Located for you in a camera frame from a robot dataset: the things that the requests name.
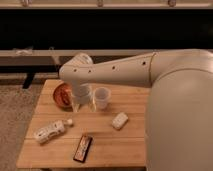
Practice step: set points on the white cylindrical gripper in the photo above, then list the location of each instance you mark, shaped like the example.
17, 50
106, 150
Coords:
82, 93

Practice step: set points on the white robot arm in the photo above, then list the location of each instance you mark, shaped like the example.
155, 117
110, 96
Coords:
179, 112

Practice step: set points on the clear plastic cup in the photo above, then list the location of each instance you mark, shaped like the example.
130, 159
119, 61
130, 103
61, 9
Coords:
101, 97

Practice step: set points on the orange bowl with food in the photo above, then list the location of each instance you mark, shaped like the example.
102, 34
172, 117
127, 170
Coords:
62, 96

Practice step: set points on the small white packet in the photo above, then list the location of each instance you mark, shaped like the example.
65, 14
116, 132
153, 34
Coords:
119, 121

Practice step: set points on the wooden table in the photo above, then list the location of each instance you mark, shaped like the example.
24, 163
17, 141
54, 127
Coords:
109, 148

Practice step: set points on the dark chocolate bar wrapper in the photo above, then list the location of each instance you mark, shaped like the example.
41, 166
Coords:
83, 148

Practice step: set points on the white plastic bottle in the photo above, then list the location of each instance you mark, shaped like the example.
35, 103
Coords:
56, 128

